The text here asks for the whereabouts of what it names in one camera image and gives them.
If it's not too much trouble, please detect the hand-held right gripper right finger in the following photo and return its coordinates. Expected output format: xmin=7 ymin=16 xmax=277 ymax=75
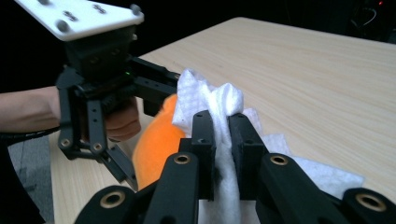
xmin=227 ymin=112 xmax=271 ymax=201

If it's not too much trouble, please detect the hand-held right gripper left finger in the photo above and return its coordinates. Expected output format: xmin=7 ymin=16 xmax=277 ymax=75
xmin=178 ymin=109 xmax=218 ymax=202

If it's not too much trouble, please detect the orange plush toy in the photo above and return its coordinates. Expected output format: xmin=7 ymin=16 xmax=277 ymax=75
xmin=132 ymin=92 xmax=188 ymax=191

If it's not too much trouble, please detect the white wet wipe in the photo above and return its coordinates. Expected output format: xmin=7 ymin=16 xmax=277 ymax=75
xmin=171 ymin=68 xmax=365 ymax=224

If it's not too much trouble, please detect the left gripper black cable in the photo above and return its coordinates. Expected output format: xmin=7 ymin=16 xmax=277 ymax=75
xmin=0 ymin=125 xmax=63 ymax=142

